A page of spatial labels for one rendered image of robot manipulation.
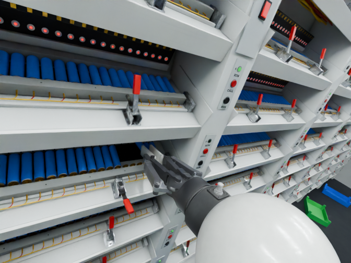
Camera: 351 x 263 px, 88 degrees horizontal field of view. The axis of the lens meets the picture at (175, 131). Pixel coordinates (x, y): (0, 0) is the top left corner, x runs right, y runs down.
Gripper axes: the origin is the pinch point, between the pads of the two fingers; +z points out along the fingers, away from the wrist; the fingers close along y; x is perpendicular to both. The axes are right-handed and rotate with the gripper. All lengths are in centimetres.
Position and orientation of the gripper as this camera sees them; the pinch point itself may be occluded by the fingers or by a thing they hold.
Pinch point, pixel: (151, 154)
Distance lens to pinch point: 50.2
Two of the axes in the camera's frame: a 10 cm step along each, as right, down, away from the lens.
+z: -5.7, -3.6, 7.4
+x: -1.8, 9.3, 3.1
